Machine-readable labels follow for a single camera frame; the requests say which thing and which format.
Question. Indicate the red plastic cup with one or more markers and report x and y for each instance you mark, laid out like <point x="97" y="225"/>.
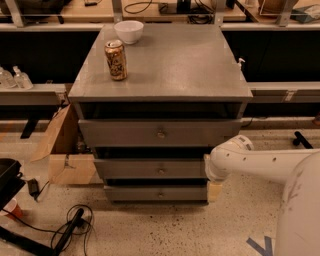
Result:
<point x="12" y="210"/>

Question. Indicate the grey bottom drawer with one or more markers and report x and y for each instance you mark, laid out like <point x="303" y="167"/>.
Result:
<point x="160" y="193"/>

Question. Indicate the grey top drawer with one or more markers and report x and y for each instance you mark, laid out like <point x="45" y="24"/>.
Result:
<point x="107" y="133"/>

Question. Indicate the clear sanitizer bottle right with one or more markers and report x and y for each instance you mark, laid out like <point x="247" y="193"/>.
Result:
<point x="22" y="79"/>

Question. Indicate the clear sanitizer bottle left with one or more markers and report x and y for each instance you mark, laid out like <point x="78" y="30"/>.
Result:
<point x="6" y="79"/>

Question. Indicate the small white pump bottle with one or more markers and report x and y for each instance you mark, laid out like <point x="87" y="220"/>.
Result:
<point x="241" y="63"/>

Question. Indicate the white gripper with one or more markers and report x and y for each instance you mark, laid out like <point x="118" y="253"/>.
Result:
<point x="211" y="169"/>

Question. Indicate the grey drawer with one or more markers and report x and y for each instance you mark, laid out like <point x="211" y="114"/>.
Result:
<point x="107" y="133"/>
<point x="160" y="193"/>
<point x="149" y="168"/>

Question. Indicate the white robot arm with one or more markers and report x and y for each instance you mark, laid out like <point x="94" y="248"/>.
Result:
<point x="298" y="227"/>

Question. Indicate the gold soda can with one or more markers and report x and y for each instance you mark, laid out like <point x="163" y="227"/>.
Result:
<point x="116" y="59"/>

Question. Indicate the open cardboard box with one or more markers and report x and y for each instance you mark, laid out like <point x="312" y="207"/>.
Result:
<point x="66" y="166"/>

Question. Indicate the black bin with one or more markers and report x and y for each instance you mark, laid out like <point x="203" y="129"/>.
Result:
<point x="11" y="180"/>

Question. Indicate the grey drawer cabinet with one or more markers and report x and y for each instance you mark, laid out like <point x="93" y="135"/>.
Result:
<point x="176" y="72"/>

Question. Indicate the black stand leg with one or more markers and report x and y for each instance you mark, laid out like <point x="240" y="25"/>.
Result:
<point x="36" y="248"/>

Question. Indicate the black power adapter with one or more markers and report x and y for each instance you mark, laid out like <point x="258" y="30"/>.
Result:
<point x="33" y="188"/>

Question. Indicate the clear sanitizer bottle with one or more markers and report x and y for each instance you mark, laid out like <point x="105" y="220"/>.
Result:
<point x="22" y="79"/>
<point x="6" y="79"/>

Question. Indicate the white ceramic bowl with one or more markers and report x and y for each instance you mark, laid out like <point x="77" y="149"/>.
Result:
<point x="129" y="31"/>

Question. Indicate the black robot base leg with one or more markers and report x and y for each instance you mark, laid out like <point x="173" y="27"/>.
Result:
<point x="300" y="139"/>

